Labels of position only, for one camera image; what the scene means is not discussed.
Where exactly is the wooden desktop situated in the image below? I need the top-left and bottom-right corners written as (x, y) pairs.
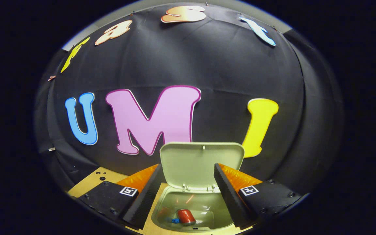
top-left (67, 166), bottom-right (254, 235)

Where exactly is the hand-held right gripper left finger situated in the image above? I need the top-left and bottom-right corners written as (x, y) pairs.
top-left (77, 163), bottom-right (164, 230)

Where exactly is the pale green desktop garbage bin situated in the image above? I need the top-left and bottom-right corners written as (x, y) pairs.
top-left (151, 142), bottom-right (245, 232)

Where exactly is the red pop can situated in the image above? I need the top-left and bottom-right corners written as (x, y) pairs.
top-left (177, 209), bottom-right (197, 226)

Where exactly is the black backdrop cloth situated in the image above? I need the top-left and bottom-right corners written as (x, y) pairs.
top-left (34, 3), bottom-right (343, 196)

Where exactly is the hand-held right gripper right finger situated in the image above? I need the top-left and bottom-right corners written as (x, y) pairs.
top-left (213, 163), bottom-right (303, 230)

